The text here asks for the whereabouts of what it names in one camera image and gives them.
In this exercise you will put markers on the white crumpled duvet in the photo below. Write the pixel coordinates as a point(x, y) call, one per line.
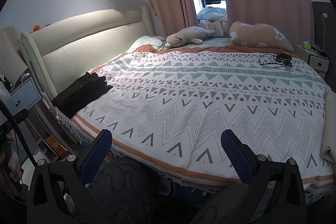
point(212, 16)

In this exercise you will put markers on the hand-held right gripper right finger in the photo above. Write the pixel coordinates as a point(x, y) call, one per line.
point(236, 155)

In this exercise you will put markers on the green yellow object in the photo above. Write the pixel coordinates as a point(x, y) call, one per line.
point(306, 45)

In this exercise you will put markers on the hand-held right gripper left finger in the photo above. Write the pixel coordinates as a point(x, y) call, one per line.
point(97, 153)

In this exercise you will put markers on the person's left hand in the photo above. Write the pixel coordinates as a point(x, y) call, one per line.
point(14, 161)

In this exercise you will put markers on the pink pillow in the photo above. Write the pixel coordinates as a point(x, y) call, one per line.
point(159, 37)

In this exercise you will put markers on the cream nightstand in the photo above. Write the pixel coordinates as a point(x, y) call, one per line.
point(315, 61)

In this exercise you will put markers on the triangle patterned blanket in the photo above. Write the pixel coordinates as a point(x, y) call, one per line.
point(183, 98)

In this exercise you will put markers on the person's left leg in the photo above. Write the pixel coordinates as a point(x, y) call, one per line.
point(123, 187)

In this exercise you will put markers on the white wall socket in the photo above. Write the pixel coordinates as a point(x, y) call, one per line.
point(325, 15)

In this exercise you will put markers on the stack of black clothes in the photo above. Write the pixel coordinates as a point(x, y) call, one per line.
point(76, 94)

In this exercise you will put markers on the cream flat panel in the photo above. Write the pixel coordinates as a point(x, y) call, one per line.
point(11, 56)

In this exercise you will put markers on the cartoon printed bed sheet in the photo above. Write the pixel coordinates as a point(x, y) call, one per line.
point(78, 134)

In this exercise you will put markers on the white pillow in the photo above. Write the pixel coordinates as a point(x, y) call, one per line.
point(147, 42)

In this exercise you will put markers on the peach printed pillow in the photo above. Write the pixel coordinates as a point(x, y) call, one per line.
point(257, 35)

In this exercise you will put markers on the pale green bed sheet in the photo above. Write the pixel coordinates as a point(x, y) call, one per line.
point(218, 41)

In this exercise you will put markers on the beige plush toy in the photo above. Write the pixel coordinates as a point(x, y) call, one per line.
point(186, 35)

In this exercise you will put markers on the cream padded headboard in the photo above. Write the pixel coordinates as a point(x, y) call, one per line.
point(92, 37)

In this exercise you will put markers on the orange box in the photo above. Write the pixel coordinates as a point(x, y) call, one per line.
point(59, 148)

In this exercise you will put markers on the cream upright cushion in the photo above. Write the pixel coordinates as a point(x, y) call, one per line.
point(34, 61)

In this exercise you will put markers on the blue white nightstand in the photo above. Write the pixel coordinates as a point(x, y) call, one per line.
point(25, 94)

